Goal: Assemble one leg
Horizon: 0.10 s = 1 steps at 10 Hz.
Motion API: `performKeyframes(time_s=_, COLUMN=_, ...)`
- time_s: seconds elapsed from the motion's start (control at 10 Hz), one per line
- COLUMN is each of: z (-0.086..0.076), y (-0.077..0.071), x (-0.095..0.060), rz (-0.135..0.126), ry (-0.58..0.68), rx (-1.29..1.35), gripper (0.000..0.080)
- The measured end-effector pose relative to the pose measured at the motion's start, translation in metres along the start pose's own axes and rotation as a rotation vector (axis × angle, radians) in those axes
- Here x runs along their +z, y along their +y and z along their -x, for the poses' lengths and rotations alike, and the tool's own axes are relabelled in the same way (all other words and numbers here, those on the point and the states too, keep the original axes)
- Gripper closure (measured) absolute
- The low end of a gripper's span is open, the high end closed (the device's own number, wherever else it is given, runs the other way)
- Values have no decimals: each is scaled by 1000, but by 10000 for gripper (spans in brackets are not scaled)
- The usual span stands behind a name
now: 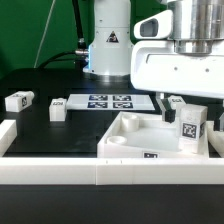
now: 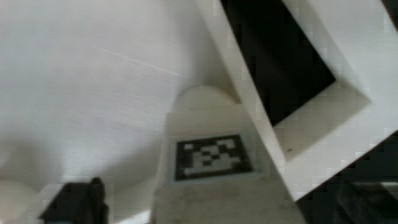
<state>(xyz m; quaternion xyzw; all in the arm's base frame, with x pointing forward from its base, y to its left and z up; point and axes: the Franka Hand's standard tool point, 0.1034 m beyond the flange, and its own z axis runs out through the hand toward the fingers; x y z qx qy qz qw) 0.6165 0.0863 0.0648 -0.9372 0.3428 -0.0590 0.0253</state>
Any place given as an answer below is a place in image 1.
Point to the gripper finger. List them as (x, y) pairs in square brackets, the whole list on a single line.
[(219, 123), (168, 114)]

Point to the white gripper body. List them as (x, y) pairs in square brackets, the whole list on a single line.
[(168, 58)]

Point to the white square table top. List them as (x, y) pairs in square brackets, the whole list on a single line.
[(139, 135)]

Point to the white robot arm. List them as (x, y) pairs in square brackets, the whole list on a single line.
[(109, 55)]

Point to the white tag sheet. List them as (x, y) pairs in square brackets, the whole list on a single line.
[(110, 102)]

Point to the white U-shaped fence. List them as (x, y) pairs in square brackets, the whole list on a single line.
[(71, 171)]

